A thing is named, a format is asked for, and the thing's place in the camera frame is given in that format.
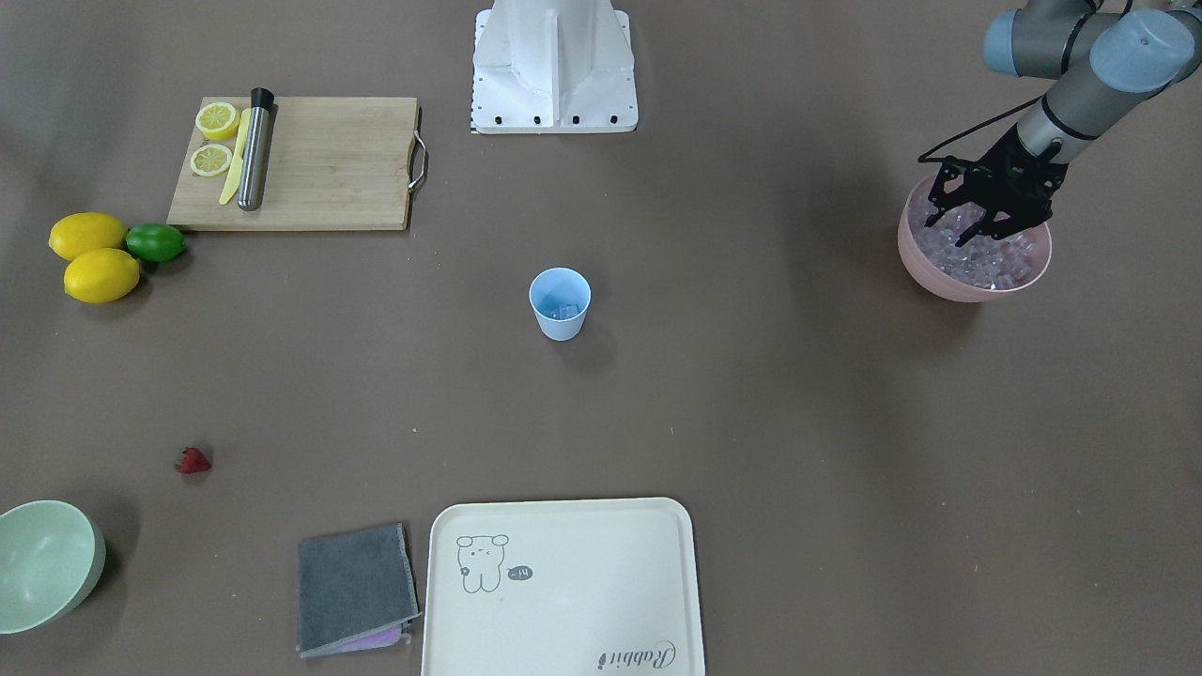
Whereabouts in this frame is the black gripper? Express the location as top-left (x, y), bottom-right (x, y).
top-left (924, 128), bottom-right (1069, 247)

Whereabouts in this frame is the red strawberry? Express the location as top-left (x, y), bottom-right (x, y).
top-left (175, 446), bottom-right (213, 476)

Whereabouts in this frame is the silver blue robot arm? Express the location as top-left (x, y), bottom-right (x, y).
top-left (926, 1), bottom-right (1201, 245)

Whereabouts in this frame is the pile of clear ice cubes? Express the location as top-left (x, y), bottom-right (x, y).
top-left (908, 202), bottom-right (1039, 290)

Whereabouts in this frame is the light blue cup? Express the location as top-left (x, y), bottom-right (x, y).
top-left (528, 267), bottom-right (593, 342)

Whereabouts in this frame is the pink bowl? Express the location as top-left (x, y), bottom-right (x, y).
top-left (897, 174), bottom-right (1053, 303)

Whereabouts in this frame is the cream rabbit serving tray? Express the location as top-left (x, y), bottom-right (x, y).
top-left (421, 497), bottom-right (707, 675)

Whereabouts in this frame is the bamboo cutting board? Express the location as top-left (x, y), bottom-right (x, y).
top-left (166, 96), bottom-right (428, 232)

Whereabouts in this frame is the steel muddler rod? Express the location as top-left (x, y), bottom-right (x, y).
top-left (237, 88), bottom-right (275, 210)

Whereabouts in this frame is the grey folded cloth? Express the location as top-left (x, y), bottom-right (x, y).
top-left (296, 522), bottom-right (421, 659)

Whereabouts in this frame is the yellow plastic knife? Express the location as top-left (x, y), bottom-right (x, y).
top-left (218, 108), bottom-right (252, 206)

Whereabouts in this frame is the upper lemon half slice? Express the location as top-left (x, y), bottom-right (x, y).
top-left (194, 101), bottom-right (240, 142)

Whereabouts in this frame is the lemon half slice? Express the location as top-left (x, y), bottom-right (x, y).
top-left (189, 143), bottom-right (236, 178)
top-left (194, 101), bottom-right (240, 142)

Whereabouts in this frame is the lower lemon half slice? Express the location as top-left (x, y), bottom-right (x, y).
top-left (189, 143), bottom-right (236, 178)

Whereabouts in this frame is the green lime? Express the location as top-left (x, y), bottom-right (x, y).
top-left (124, 223), bottom-right (186, 263)

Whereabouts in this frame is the lower yellow lemon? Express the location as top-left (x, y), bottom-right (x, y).
top-left (63, 248), bottom-right (141, 304)

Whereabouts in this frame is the yellow lemon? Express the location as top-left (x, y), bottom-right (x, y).
top-left (48, 210), bottom-right (127, 262)
top-left (63, 248), bottom-right (141, 304)

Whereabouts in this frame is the upper yellow lemon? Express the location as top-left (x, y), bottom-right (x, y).
top-left (48, 210), bottom-right (127, 262)

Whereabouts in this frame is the mint green bowl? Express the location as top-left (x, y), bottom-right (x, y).
top-left (1, 499), bottom-right (107, 635)

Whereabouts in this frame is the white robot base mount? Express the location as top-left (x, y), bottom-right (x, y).
top-left (470, 1), bottom-right (639, 134)

